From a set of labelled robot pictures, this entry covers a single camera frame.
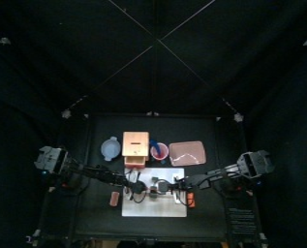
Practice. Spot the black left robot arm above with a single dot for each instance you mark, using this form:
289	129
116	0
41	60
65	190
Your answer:
91	172

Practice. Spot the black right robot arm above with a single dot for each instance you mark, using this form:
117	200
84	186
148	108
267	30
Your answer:
228	171

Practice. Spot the white cutting board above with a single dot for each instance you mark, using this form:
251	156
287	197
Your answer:
159	206

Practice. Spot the salmon sushi piece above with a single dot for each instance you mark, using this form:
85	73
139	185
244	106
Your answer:
113	199

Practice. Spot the pink square plate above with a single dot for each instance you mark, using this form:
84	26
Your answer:
187	153

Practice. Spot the pink cup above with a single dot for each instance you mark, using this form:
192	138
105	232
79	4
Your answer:
159	153

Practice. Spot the blue utensil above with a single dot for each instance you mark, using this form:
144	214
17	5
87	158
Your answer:
153	147

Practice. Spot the wooden box with drawer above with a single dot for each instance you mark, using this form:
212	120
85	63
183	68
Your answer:
135	148

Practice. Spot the light blue toy pot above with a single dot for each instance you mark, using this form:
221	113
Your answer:
109	148

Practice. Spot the white text label sticker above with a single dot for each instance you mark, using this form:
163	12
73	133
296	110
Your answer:
241	220

